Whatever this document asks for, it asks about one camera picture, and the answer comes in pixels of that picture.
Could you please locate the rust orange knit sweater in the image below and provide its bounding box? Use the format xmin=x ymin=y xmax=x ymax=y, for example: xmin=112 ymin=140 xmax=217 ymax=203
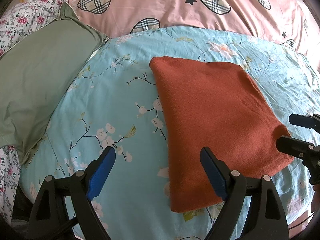
xmin=150 ymin=56 xmax=293 ymax=213

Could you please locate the pink plaid-heart duvet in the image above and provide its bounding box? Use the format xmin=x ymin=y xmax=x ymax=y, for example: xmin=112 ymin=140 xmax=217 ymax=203
xmin=68 ymin=0 xmax=319 ymax=68

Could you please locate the sage green pillow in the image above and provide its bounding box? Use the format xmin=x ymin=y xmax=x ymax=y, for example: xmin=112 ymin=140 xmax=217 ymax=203
xmin=1 ymin=3 xmax=107 ymax=165

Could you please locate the white pink floral bedsheet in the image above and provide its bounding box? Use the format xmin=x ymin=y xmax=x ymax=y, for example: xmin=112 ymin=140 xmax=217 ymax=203
xmin=1 ymin=0 xmax=67 ymax=54

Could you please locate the light blue floral quilt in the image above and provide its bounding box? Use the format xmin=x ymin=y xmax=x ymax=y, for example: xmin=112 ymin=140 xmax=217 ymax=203
xmin=20 ymin=26 xmax=319 ymax=239

